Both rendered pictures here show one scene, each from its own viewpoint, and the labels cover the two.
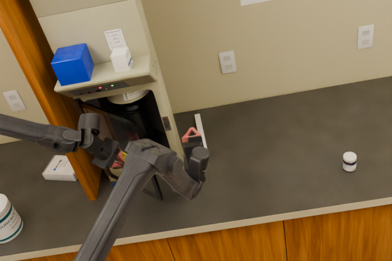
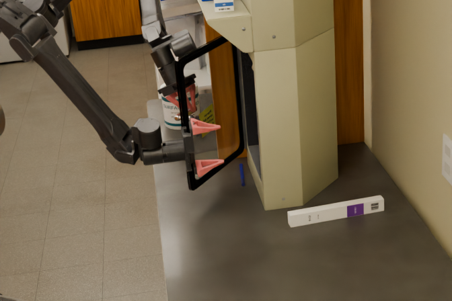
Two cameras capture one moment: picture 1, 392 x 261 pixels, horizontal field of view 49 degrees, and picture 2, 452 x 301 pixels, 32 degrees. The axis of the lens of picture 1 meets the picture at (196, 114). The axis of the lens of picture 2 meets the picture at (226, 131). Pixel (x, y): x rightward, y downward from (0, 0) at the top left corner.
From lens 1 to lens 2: 1.98 m
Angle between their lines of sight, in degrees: 68
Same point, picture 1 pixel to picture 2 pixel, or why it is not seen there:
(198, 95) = (424, 187)
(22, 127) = (145, 1)
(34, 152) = not seen: hidden behind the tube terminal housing
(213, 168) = (265, 234)
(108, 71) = not seen: hidden behind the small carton
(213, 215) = (176, 242)
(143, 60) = (235, 14)
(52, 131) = (149, 19)
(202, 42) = (436, 99)
